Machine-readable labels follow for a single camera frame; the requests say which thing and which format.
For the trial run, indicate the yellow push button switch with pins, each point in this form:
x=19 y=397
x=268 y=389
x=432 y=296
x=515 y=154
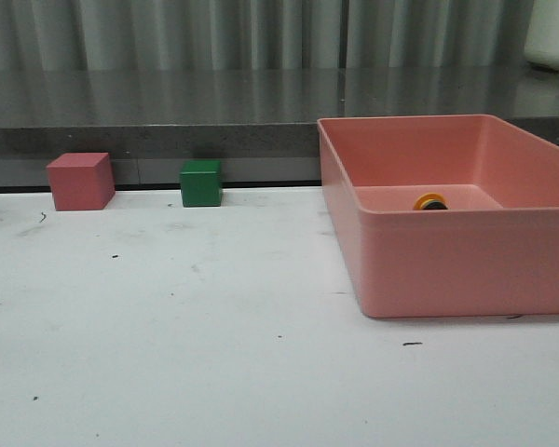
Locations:
x=430 y=201

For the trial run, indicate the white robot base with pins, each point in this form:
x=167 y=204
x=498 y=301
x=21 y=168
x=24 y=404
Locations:
x=542 y=38

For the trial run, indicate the green cube block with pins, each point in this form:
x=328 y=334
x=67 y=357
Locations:
x=201 y=183

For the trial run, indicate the pink cube block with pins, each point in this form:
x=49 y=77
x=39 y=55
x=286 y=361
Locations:
x=81 y=181

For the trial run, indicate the pink plastic bin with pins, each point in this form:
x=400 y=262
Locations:
x=494 y=251

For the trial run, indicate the grey curtain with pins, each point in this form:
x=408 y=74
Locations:
x=253 y=35

